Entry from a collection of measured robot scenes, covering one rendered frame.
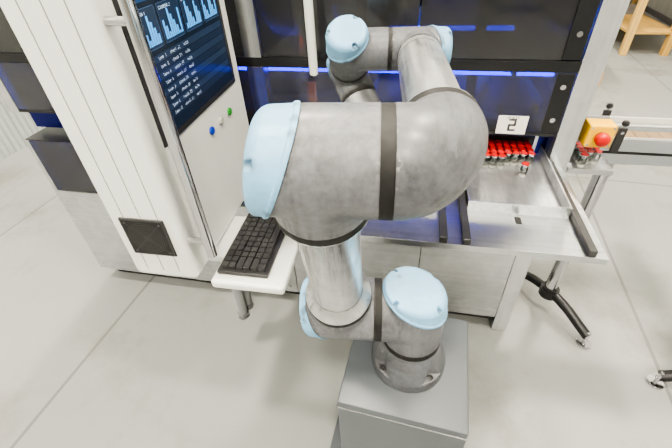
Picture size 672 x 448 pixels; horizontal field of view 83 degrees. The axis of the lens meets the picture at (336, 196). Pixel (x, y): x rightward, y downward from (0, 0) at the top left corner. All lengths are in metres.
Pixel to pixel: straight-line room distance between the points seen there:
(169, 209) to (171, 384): 1.11
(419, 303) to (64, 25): 0.76
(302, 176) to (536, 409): 1.61
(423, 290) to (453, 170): 0.39
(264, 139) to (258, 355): 1.57
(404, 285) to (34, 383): 1.82
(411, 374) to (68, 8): 0.87
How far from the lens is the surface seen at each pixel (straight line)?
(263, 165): 0.34
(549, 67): 1.24
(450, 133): 0.35
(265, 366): 1.82
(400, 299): 0.69
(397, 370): 0.82
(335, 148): 0.33
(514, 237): 1.07
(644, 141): 1.57
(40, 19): 0.85
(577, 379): 1.97
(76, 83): 0.86
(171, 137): 0.82
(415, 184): 0.33
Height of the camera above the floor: 1.56
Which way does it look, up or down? 37 degrees down
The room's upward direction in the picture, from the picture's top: 3 degrees counter-clockwise
